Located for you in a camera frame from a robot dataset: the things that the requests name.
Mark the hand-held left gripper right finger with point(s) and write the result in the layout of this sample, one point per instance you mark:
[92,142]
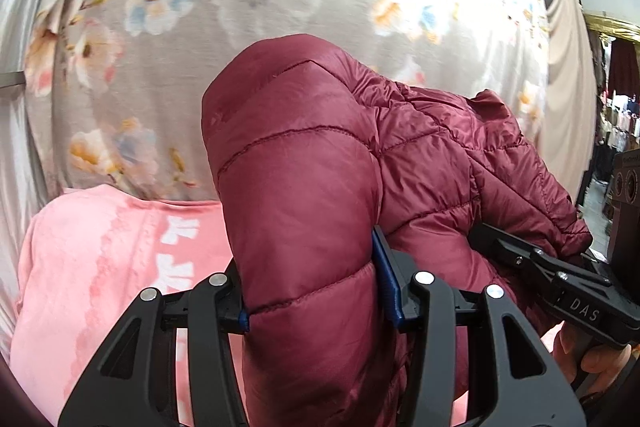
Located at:
[387,277]

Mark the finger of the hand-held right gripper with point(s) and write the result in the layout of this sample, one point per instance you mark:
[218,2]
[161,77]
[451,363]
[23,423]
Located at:
[525,269]
[520,243]

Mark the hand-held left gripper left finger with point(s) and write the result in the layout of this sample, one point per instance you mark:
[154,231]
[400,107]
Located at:
[243,321]

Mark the maroon quilted puffer jacket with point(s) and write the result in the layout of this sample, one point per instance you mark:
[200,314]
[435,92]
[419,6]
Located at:
[300,182]

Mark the rack of hanging clothes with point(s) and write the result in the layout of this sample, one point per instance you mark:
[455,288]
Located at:
[617,122]

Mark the person's right hand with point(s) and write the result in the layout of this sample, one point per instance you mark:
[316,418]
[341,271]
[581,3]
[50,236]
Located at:
[607,359]

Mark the pink fleece blanket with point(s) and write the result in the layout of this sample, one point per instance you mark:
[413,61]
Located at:
[90,282]

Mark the beige hanging cloth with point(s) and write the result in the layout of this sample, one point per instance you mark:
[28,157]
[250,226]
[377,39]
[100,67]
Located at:
[565,82]

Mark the dark red curtain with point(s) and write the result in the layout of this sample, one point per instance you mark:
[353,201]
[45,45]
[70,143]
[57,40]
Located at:
[625,67]

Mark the grey floral bedsheet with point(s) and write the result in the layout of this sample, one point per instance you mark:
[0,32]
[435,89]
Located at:
[250,32]

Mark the silver grey satin sheet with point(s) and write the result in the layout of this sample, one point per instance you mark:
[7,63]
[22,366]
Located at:
[20,132]

